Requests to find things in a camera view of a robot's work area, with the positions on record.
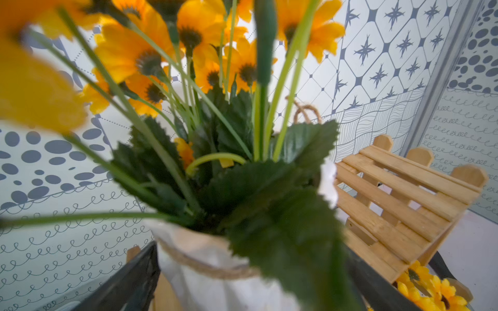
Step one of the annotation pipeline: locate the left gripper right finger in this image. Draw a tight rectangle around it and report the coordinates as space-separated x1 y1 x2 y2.
346 248 420 311

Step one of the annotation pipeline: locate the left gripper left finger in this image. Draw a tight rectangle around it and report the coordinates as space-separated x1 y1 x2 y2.
74 241 161 311

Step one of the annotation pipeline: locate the sunflower pot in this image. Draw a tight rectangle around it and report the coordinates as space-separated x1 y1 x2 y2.
1 1 364 310
373 252 474 310

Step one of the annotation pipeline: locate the wooden two-tier shelf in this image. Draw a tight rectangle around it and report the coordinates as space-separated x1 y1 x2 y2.
126 133 490 311

